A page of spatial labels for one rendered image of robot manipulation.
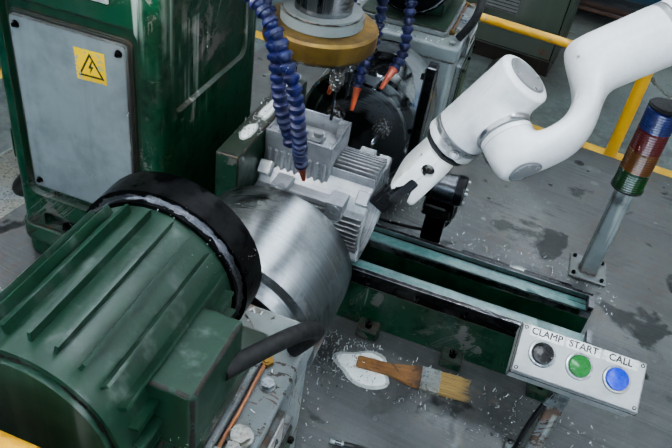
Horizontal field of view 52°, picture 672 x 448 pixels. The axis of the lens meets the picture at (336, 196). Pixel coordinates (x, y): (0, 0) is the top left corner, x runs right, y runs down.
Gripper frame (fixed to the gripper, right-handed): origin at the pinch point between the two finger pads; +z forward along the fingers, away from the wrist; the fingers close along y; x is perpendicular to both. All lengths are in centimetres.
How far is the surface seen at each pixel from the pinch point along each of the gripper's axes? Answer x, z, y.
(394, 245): -10.5, 13.6, 9.6
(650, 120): -29, -29, 34
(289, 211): 12.0, -1.6, -19.4
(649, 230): -63, -3, 59
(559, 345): -27.4, -14.2, -18.2
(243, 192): 18.4, 3.0, -17.7
